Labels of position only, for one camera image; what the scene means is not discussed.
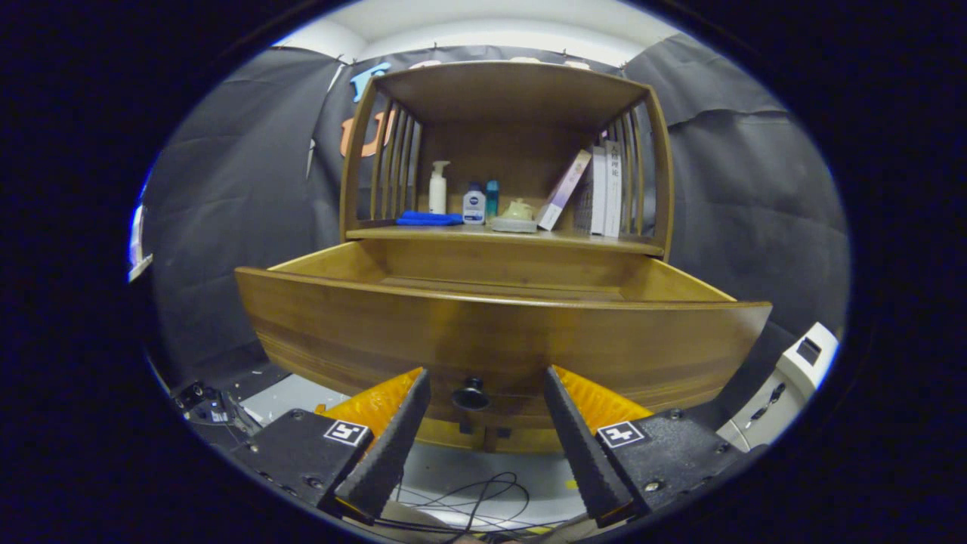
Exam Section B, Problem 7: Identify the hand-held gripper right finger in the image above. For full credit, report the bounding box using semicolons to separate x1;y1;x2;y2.
542;365;764;528

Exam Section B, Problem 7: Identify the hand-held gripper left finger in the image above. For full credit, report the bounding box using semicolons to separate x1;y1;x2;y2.
227;367;433;527

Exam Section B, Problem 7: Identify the black drawer knob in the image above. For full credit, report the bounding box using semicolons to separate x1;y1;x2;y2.
452;378;490;411

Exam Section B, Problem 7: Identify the brown wooden drawer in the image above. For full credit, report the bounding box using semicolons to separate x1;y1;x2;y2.
234;240;773;431

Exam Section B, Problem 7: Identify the wooden countertop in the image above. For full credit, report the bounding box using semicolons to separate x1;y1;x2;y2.
346;223;667;256

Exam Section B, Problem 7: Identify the brown wooden cabinet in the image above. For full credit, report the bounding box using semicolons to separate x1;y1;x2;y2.
340;60;675;454

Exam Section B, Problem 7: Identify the black electronic device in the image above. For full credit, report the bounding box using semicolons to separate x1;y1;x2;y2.
172;382;261;447

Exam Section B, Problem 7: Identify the white appliance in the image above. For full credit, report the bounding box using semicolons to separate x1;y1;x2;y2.
716;323;839;453

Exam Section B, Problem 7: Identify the blue cloth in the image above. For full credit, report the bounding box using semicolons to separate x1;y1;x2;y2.
396;211;464;227

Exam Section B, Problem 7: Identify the white bottle with blue cap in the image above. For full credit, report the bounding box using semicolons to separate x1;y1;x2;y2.
462;181;487;226

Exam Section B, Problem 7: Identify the white pump bottle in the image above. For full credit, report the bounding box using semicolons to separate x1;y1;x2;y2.
428;160;451;215

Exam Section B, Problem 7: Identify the purple and white book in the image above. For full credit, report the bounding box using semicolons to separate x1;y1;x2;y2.
536;149;592;231

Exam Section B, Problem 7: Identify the white blue framed panel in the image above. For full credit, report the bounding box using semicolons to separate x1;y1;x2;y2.
128;202;154;283

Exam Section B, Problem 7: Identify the black cable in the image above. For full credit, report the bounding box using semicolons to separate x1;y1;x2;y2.
374;472;579;539

